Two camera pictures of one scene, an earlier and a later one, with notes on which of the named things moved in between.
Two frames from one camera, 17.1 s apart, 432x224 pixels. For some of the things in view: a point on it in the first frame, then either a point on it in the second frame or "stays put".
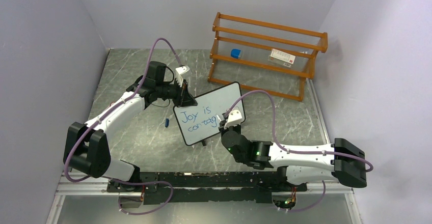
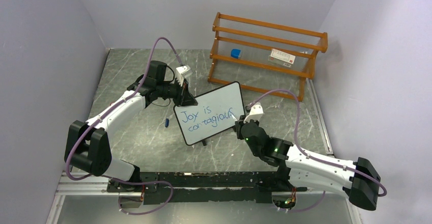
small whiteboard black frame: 199,122 stays put
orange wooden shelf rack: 264,57 stays put
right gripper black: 223,131 to 239,123
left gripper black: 183,98 stays put
